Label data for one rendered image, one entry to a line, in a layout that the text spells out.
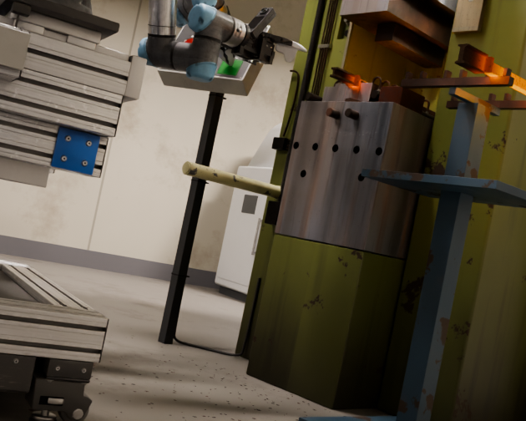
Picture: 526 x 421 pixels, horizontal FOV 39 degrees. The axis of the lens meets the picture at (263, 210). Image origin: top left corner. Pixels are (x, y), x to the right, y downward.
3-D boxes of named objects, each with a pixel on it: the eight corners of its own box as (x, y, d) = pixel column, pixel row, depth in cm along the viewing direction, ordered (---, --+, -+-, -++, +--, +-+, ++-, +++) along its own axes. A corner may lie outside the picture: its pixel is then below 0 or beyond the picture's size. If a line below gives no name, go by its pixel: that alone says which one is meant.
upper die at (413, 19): (386, 11, 236) (392, -19, 237) (339, 15, 251) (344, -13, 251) (457, 53, 265) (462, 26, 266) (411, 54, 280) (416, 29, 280)
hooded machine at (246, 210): (289, 302, 570) (323, 133, 574) (331, 317, 517) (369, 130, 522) (209, 290, 538) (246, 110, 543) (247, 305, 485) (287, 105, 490)
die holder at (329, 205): (364, 251, 219) (393, 101, 221) (274, 232, 247) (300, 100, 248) (464, 271, 258) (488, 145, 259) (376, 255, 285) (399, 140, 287)
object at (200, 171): (189, 176, 243) (192, 159, 243) (179, 174, 247) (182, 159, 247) (282, 200, 273) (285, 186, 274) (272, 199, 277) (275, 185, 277)
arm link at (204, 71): (180, 80, 205) (189, 41, 205) (218, 85, 201) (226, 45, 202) (168, 72, 198) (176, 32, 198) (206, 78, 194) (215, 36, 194)
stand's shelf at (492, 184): (495, 189, 167) (497, 180, 167) (361, 175, 197) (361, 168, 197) (559, 212, 187) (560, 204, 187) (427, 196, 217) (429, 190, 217)
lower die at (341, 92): (367, 106, 235) (372, 79, 236) (321, 105, 250) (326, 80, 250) (440, 138, 264) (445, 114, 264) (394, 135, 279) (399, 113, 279)
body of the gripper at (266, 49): (255, 66, 217) (225, 53, 209) (262, 37, 217) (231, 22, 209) (274, 65, 211) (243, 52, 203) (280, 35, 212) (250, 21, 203)
